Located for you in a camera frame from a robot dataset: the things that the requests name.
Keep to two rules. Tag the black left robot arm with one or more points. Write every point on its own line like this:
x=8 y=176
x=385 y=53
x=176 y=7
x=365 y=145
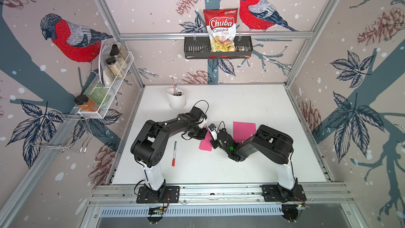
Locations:
x=150 y=144

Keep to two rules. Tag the chrome wire hook rack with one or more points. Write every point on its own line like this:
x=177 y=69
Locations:
x=73 y=135

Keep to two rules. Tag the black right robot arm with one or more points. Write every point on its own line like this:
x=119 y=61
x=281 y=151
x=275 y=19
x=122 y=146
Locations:
x=275 y=145

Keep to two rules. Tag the Chuba cassava chips bag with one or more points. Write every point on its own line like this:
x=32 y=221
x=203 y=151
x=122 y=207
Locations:
x=221 y=27

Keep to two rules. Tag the orange spice jar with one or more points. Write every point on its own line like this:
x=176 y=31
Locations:
x=86 y=104

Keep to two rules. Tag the white wire shelf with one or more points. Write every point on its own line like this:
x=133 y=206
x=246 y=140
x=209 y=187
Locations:
x=107 y=79

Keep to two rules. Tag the black wire basket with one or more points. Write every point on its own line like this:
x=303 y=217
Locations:
x=204 y=48

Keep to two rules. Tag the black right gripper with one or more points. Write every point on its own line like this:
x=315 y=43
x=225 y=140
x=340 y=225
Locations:
x=213 y=144

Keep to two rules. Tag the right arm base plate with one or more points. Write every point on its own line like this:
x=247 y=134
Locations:
x=276 y=193

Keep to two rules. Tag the white cup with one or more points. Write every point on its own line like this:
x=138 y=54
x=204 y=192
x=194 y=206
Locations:
x=176 y=102

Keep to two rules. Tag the pink pen in cup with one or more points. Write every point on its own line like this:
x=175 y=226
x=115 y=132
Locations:
x=174 y=86

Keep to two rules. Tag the beige spice bottle black cap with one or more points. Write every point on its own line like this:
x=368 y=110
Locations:
x=115 y=67

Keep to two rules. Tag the pink square paper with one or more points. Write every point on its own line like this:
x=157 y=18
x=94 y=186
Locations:
x=243 y=131
x=205 y=144

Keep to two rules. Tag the red marker pen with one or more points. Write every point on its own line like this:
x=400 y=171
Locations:
x=174 y=154

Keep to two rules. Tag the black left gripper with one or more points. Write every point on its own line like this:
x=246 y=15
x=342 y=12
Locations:
x=202 y=136

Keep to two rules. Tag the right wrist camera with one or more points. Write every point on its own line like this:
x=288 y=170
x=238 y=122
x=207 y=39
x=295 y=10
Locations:
x=213 y=131

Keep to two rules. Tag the green glass jar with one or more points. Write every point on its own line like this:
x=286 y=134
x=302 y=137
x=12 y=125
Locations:
x=98 y=93

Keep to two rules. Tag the aluminium mounting rail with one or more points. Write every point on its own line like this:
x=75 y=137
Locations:
x=222 y=194

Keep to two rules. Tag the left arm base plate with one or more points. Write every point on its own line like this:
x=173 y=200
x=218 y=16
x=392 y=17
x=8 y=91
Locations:
x=166 y=194

